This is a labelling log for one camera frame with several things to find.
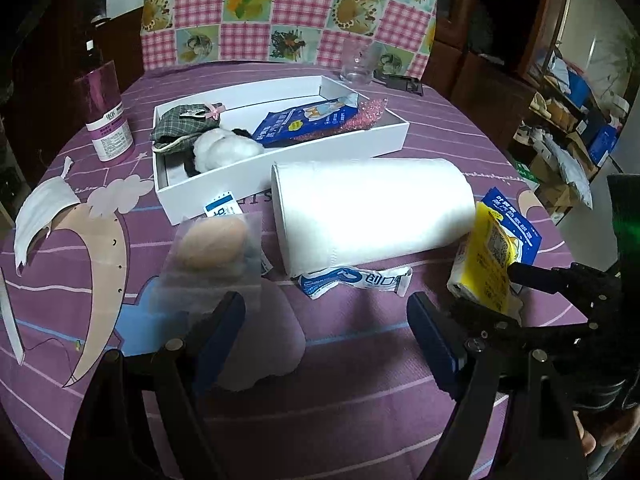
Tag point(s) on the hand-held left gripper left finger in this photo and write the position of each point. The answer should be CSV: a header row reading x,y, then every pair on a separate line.
x,y
222,335

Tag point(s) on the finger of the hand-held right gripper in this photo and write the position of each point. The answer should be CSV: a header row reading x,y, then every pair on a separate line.
x,y
480,317
535,277

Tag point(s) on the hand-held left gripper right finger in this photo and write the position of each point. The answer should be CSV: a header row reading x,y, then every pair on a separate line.
x,y
432,340

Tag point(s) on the blue printed packet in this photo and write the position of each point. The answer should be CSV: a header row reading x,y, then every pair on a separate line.
x,y
527,240
295,122

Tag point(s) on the yellow printed packet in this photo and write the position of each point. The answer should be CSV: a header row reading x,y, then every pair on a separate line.
x,y
485,265

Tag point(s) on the powder puff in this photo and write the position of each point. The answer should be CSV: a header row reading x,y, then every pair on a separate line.
x,y
215,242

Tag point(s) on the white plush toy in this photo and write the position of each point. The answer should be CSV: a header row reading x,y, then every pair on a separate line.
x,y
215,147

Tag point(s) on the white cardboard box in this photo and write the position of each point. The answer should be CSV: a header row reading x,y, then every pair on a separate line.
x,y
320,160

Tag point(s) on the green plaid fabric pouch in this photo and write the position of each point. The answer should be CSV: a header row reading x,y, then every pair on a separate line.
x,y
180,120

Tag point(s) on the pink glitter scrub sponge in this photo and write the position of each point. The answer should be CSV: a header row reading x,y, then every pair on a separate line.
x,y
367,110

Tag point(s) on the person's right hand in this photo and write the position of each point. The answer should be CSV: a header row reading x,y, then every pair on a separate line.
x,y
585,440

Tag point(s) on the long white blue packet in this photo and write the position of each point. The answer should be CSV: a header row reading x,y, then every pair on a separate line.
x,y
350,280

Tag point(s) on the grey plastic bag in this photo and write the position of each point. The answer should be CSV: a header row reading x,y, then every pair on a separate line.
x,y
565,160

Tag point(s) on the white paper towel roll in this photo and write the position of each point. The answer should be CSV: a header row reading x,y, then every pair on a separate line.
x,y
370,210

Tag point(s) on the blue cardboard box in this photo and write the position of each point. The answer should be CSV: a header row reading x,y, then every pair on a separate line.
x,y
602,142

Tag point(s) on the dark wooden cabinet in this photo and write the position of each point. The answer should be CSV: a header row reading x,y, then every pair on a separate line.
x,y
480,95

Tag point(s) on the cluttered storage shelf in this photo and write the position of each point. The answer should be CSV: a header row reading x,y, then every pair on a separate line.
x,y
565,85

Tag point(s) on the white flat strip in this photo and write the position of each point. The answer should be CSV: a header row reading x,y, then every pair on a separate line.
x,y
11,320

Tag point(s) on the white face mask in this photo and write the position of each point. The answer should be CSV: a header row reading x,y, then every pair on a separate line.
x,y
40,205

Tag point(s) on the black clip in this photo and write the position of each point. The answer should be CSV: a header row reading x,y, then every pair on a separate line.
x,y
402,84

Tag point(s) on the purple pump bottle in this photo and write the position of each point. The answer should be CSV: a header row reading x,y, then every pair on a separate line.
x,y
102,110

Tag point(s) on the clear glass cup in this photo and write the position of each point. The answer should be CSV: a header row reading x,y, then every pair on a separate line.
x,y
360,65

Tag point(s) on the pink checkered chair cover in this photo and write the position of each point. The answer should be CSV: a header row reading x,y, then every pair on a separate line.
x,y
300,10

